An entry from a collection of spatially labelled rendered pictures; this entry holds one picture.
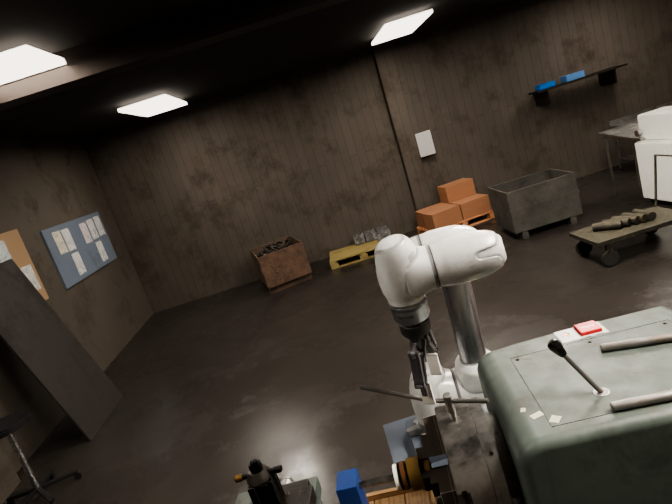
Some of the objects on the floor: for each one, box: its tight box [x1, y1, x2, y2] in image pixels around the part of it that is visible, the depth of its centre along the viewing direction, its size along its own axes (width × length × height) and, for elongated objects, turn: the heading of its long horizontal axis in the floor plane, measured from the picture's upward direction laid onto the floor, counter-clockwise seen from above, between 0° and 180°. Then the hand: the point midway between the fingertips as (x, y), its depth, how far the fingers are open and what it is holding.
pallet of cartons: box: [415, 178, 495, 235], centre depth 821 cm, size 117×90×66 cm
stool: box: [0, 410, 82, 504], centre depth 395 cm, size 59×56×70 cm
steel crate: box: [488, 169, 583, 239], centre depth 683 cm, size 80×95×65 cm
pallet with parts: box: [329, 225, 391, 270], centre depth 831 cm, size 113×77×31 cm
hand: (431, 382), depth 130 cm, fingers open, 10 cm apart
